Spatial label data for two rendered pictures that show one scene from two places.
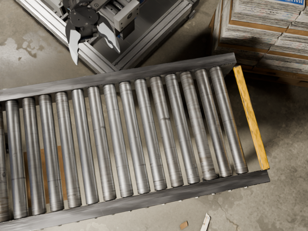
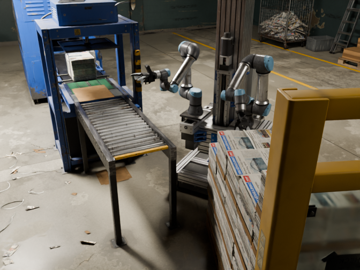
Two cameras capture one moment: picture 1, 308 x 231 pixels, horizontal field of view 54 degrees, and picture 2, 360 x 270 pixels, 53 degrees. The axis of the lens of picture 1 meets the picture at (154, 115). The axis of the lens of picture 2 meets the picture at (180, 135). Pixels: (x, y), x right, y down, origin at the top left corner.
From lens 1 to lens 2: 283 cm
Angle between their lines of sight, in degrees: 64
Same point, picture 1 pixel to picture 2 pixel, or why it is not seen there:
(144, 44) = (201, 177)
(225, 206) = (102, 251)
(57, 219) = (87, 121)
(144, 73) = (154, 128)
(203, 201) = (104, 239)
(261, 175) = (111, 158)
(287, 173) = not seen: outside the picture
